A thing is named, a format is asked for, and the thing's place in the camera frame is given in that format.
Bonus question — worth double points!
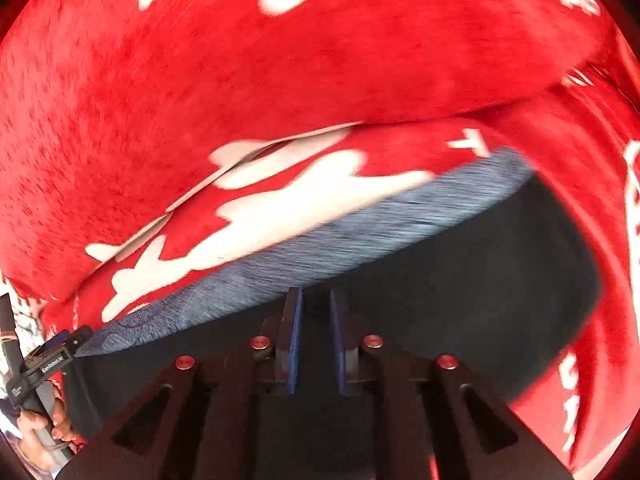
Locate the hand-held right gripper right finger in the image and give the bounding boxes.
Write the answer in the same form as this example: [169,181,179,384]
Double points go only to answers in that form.
[329,287,574,480]

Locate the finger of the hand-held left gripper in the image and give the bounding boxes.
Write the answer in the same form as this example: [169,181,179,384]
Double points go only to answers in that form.
[49,325,94,357]

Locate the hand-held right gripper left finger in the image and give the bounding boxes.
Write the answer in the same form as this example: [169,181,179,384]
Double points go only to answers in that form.
[57,287,304,480]

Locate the black pants with blue waistband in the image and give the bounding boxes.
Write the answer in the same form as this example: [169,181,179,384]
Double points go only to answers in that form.
[64,147,602,443]

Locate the person's left hand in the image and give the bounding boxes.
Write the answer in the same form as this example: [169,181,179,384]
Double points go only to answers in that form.
[16,399,75,467]

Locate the pile of white patterned clothes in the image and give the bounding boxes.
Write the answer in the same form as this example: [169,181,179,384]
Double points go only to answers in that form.
[0,275,51,357]

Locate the red wedding sofa cover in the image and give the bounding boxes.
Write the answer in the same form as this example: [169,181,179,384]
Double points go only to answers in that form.
[0,0,640,480]

